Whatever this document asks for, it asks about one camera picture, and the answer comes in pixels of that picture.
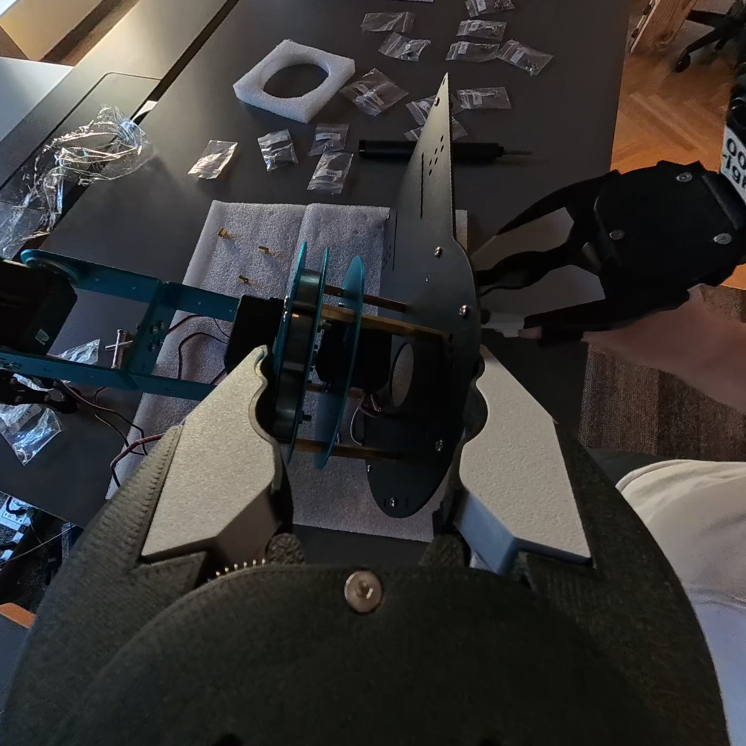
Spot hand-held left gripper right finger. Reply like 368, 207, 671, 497
453, 352, 589, 576

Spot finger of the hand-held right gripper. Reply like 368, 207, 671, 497
478, 245, 606, 308
471, 171, 613, 275

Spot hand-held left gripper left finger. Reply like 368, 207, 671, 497
141, 345, 288, 557

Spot blue toy robot arm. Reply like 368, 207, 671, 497
0, 73, 486, 519

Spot person's right hand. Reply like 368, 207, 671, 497
518, 284, 719, 404

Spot metal cross wrench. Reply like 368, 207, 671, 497
105, 328, 136, 371

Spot black screwdriver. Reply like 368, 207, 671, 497
358, 138, 535, 164

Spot flat clear parts bag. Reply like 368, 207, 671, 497
0, 401, 63, 465

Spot black swivel chair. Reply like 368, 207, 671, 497
675, 0, 746, 74

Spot scattered small parts bags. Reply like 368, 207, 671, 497
187, 0, 554, 197

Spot white foam sheet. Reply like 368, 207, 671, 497
108, 200, 469, 543

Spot crumpled clear plastic bag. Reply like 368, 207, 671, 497
0, 105, 154, 258

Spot silver laptop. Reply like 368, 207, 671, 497
0, 57, 74, 144

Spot white foam ring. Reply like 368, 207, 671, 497
232, 38, 357, 124

